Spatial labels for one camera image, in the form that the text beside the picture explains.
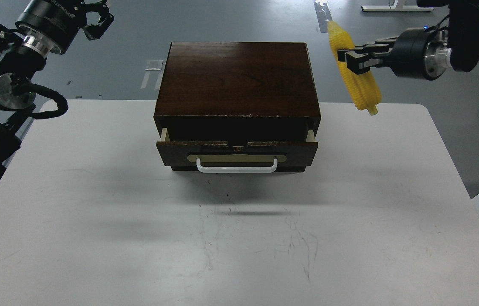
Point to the white desk leg base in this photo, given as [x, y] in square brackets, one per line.
[396, 6]

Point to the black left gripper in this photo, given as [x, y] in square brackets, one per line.
[59, 21]

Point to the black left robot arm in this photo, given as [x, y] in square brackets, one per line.
[21, 56]

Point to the yellow corn cob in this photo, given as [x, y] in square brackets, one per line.
[363, 88]

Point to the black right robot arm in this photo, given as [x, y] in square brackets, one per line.
[456, 45]

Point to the grey floor tape strip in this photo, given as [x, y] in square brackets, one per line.
[323, 14]

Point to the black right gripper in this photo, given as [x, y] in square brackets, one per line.
[409, 52]

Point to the white floor tape marks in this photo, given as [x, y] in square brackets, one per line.
[153, 75]

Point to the dark wooden drawer cabinet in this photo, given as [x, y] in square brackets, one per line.
[237, 92]

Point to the wooden drawer with white handle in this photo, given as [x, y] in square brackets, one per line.
[221, 157]

